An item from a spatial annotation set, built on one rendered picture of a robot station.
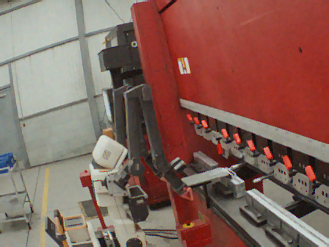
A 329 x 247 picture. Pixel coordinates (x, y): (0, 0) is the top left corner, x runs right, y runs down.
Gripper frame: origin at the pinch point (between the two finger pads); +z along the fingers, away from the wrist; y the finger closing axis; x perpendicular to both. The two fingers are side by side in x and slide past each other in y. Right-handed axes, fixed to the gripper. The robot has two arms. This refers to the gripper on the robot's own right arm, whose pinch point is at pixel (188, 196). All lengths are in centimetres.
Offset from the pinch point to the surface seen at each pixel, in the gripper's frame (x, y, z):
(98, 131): 9, 710, 51
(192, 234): 13.3, -7.4, 17.9
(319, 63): -46, -115, -51
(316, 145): -34, -105, -26
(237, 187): -24.5, 0.8, 18.3
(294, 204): -37, -39, 36
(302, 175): -29, -93, -14
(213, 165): -31, 56, 19
